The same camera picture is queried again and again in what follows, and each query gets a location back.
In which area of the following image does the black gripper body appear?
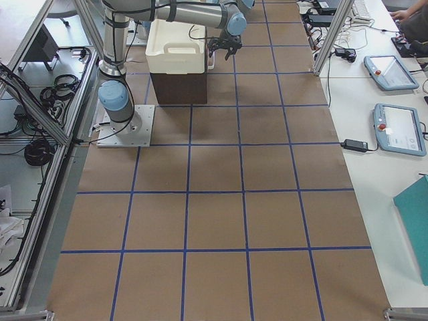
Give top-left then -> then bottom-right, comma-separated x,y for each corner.
207,35 -> 241,55

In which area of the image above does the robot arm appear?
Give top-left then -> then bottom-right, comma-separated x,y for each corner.
98,1 -> 253,137

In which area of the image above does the dark wooden cabinet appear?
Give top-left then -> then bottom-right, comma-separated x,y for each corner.
150,73 -> 207,105

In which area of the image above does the white plastic tray box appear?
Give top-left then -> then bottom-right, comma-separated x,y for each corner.
145,19 -> 206,74

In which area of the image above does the far teach pendant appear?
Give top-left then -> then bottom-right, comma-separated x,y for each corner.
363,56 -> 419,91

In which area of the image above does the teach pendant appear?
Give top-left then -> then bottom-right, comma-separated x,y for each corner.
363,56 -> 419,91
372,103 -> 427,156

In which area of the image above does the black power adapter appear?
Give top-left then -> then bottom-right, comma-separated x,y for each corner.
340,139 -> 368,152

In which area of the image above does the near teach pendant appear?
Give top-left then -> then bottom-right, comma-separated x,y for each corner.
372,103 -> 427,156

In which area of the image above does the teal box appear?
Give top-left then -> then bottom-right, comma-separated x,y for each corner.
393,175 -> 427,286

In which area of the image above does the aluminium frame post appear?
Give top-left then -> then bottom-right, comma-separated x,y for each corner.
313,0 -> 354,76

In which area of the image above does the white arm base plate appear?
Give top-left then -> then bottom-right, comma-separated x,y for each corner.
96,105 -> 155,148

